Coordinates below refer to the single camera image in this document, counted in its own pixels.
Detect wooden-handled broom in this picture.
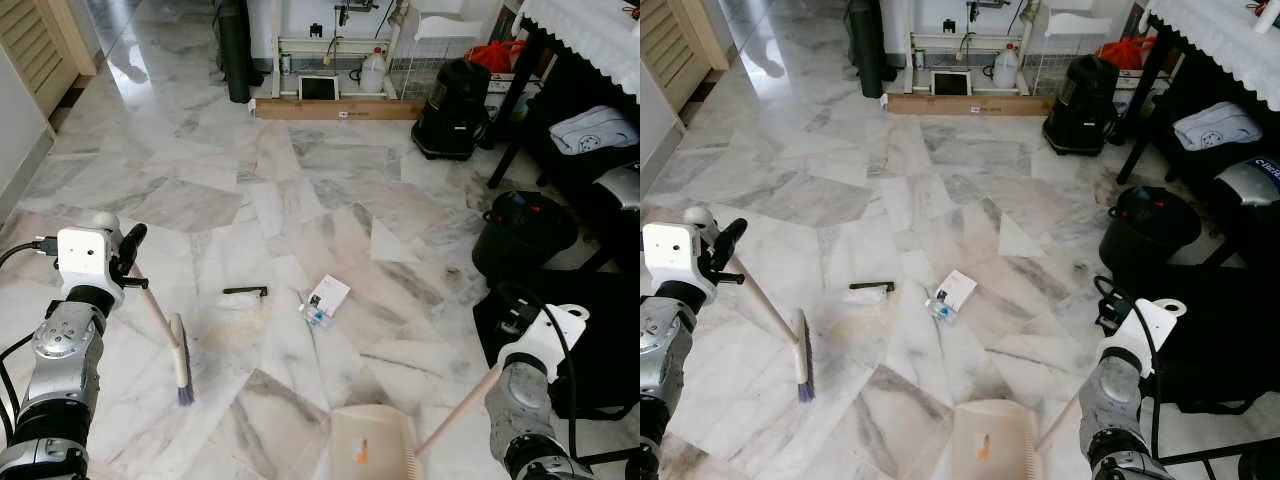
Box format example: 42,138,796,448
92,211,197,407
683,206,816,403

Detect beige dustpan with wooden handle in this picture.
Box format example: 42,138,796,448
329,362,504,480
950,385,1086,480

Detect black round lidded container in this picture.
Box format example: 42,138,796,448
471,190,580,288
1098,185,1203,276

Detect silver rounded appliance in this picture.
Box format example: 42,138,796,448
590,160,641,213
1213,155,1280,209

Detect white printed card box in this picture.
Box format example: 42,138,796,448
309,274,353,317
935,269,979,312

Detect grey-white padded bag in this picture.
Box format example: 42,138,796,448
549,104,641,157
1172,100,1264,153

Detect wooden louvre door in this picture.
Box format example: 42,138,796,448
0,0,98,117
640,0,731,113

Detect black vacuum cleaner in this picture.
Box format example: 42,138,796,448
411,57,493,162
1042,53,1121,157

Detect tall black cylinder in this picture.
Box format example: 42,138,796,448
845,0,889,99
213,0,264,105

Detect table with white tablecloth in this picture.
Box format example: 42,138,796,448
487,0,641,191
1115,0,1280,186

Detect red plastic bag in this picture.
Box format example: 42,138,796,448
467,40,527,74
1097,36,1156,71

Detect white plastic jug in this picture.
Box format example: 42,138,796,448
359,47,389,96
992,44,1021,91

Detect white metal rack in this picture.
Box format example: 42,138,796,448
270,0,426,101
903,0,1051,96

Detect white plastic tray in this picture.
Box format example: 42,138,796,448
413,12,486,43
1045,10,1116,39

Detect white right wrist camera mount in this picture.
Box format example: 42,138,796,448
1100,297,1188,376
498,304,591,383

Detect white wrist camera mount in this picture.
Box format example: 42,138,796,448
498,304,591,383
56,227,126,301
1100,297,1188,376
641,221,717,301

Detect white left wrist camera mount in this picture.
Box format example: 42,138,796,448
641,221,717,301
56,227,126,301

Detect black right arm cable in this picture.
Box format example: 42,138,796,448
495,283,583,466
1093,275,1166,466

